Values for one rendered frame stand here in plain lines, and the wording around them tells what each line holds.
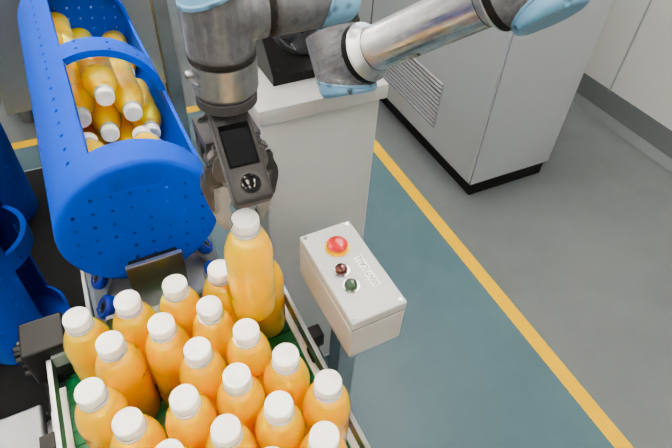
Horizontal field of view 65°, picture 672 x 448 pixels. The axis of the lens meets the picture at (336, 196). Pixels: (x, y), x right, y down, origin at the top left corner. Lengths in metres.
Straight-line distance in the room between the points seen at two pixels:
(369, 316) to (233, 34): 0.48
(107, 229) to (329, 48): 0.52
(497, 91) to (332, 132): 1.23
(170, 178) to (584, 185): 2.44
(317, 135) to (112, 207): 0.52
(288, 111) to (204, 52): 0.62
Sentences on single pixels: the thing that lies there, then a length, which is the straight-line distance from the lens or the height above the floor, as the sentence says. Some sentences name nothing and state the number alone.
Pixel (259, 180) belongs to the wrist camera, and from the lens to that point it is 0.60.
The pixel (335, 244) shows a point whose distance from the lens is 0.92.
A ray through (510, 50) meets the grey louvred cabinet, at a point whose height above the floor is 0.80.
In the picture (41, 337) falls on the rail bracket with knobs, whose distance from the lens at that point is 1.03.
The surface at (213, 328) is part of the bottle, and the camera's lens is 0.87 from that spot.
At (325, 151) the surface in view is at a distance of 1.31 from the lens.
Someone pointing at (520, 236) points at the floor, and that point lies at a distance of 2.63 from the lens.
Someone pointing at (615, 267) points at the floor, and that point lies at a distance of 2.69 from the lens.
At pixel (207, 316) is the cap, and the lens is 0.84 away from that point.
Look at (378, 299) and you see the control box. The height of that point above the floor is 1.10.
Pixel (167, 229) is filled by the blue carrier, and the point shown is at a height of 1.06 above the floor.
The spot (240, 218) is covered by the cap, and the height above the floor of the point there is 1.27.
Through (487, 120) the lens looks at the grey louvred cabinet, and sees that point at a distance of 2.46.
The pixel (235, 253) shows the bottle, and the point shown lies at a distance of 0.76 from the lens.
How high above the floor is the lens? 1.80
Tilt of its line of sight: 43 degrees down
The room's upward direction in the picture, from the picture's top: 3 degrees clockwise
